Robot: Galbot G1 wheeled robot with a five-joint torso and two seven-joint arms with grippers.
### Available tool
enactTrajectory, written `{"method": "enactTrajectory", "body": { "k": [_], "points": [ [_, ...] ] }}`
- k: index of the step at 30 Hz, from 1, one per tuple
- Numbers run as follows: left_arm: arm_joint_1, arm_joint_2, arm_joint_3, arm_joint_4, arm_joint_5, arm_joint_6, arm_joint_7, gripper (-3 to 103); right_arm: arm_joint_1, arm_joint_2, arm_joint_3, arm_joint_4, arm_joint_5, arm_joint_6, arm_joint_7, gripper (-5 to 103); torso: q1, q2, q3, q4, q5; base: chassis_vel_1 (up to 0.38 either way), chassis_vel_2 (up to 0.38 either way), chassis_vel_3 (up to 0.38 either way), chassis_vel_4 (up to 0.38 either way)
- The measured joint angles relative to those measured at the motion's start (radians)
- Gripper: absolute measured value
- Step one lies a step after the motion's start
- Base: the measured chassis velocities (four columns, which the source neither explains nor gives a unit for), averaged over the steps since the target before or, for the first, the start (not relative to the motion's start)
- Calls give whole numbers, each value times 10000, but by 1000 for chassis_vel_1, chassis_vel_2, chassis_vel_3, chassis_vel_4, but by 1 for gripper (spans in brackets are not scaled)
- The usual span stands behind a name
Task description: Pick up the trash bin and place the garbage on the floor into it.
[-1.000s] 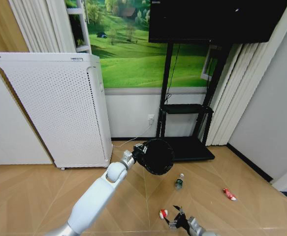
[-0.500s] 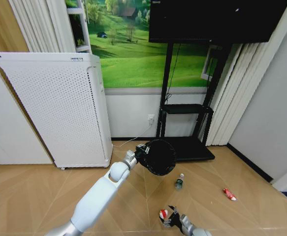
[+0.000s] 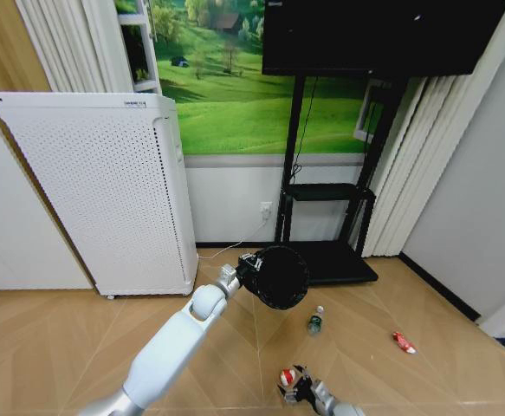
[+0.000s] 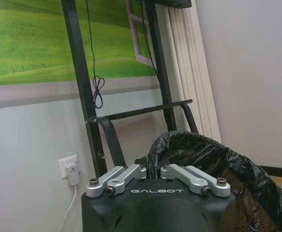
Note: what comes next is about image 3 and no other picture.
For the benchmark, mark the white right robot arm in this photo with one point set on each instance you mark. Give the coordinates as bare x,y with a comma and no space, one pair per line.
334,403

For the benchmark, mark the black television screen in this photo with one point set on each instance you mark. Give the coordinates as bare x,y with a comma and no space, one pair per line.
377,34

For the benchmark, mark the green landscape wall mural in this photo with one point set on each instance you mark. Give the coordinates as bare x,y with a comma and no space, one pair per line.
243,104

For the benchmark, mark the red white wrapper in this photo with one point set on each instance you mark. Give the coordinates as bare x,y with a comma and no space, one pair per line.
286,377

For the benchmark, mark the red snack wrapper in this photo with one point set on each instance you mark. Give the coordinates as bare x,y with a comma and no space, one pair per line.
403,342

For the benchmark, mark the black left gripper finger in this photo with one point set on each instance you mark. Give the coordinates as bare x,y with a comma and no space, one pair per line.
253,259

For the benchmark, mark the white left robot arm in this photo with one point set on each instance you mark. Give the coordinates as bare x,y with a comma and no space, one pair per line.
170,346

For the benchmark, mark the white pleated curtain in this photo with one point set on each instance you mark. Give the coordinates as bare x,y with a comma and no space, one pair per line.
74,43
412,164

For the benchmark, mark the white perforated air purifier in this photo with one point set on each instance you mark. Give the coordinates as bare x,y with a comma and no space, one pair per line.
105,195

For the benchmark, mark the white wall socket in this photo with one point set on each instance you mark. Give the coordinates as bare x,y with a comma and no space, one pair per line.
266,211

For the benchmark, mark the black round trash bin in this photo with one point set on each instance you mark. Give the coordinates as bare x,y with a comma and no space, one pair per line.
280,279

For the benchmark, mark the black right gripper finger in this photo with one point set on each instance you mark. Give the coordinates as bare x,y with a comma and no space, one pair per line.
287,394
302,372

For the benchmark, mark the green plastic bottle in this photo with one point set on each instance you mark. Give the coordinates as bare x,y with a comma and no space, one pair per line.
315,323

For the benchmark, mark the black television stand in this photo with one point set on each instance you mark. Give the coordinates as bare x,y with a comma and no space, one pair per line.
321,260

